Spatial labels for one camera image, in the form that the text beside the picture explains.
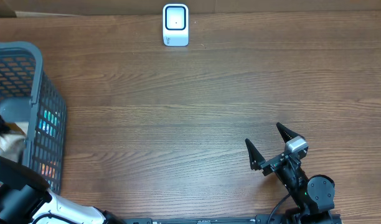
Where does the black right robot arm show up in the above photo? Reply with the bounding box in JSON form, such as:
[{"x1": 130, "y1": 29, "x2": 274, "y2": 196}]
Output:
[{"x1": 245, "y1": 122, "x2": 342, "y2": 224}]

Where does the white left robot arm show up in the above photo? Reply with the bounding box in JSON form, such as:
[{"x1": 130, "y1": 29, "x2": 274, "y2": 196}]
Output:
[{"x1": 0, "y1": 115, "x2": 124, "y2": 224}]

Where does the brown snack pouch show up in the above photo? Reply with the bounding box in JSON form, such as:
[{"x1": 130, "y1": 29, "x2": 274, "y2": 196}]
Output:
[{"x1": 0, "y1": 122, "x2": 29, "y2": 163}]

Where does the white barcode scanner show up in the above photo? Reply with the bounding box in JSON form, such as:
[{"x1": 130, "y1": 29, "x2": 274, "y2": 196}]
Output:
[{"x1": 162, "y1": 3, "x2": 189, "y2": 47}]

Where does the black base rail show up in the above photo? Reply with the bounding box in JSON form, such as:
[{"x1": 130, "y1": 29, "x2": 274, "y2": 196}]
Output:
[{"x1": 123, "y1": 215, "x2": 342, "y2": 224}]

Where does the grey plastic mesh basket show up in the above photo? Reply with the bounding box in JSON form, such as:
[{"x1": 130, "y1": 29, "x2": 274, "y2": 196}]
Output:
[{"x1": 0, "y1": 42, "x2": 67, "y2": 194}]

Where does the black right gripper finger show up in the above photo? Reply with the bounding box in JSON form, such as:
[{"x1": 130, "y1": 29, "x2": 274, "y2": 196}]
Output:
[
  {"x1": 276, "y1": 122, "x2": 304, "y2": 143},
  {"x1": 245, "y1": 139, "x2": 266, "y2": 170}
]

